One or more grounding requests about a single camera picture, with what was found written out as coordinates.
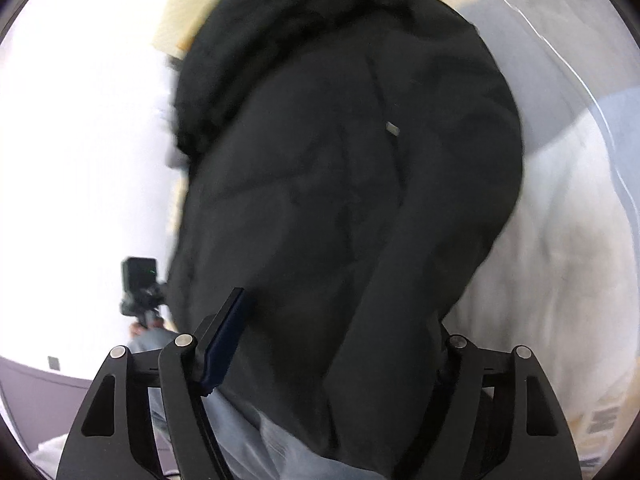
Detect person's left hand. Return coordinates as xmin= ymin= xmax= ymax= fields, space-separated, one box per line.
xmin=128 ymin=321 xmax=168 ymax=343

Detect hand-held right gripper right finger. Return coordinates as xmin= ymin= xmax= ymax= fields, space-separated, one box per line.
xmin=400 ymin=332 xmax=583 ymax=480

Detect light blue jeans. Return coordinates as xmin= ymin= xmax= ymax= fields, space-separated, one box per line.
xmin=150 ymin=385 xmax=361 ymax=480

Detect white cloth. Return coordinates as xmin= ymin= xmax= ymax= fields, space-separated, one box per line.
xmin=31 ymin=432 xmax=76 ymax=476

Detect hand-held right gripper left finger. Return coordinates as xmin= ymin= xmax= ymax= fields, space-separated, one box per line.
xmin=55 ymin=287 xmax=253 ymax=480

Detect checked bed quilt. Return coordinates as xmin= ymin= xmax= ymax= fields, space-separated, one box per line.
xmin=450 ymin=0 xmax=636 ymax=466

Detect black puffer jacket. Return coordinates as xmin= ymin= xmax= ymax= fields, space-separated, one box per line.
xmin=165 ymin=0 xmax=525 ymax=466

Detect cream quilted headboard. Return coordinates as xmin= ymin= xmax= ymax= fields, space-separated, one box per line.
xmin=152 ymin=0 xmax=261 ymax=58

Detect person's left forearm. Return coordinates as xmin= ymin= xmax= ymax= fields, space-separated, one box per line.
xmin=127 ymin=330 xmax=180 ymax=357

